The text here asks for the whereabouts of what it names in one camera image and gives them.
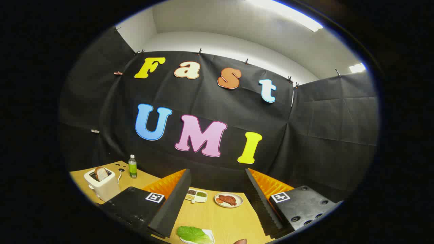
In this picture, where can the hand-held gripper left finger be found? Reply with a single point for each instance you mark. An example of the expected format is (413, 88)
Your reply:
(176, 200)

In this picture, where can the round white meat plate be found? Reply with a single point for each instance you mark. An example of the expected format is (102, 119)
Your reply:
(239, 202)

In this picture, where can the white bread slice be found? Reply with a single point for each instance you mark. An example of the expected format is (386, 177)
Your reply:
(101, 174)

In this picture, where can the black backdrop cloth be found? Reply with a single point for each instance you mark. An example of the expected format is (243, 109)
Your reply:
(312, 135)

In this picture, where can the cream white toaster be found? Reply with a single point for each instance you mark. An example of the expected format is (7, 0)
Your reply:
(105, 188)

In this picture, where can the white square plate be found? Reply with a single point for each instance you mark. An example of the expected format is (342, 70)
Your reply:
(209, 234)

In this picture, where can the white divided condiment dish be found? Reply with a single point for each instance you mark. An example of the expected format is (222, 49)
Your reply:
(198, 196)

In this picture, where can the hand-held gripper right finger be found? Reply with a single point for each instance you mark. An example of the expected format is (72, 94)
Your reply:
(259, 200)

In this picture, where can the green lettuce leaf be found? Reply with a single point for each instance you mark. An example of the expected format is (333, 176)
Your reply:
(191, 234)

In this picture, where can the red meat slices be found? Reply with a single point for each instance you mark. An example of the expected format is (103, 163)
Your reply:
(228, 199)

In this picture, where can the green label drink bottle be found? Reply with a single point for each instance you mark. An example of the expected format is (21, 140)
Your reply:
(132, 169)

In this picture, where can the small ceiling light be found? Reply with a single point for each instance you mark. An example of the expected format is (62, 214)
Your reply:
(357, 68)

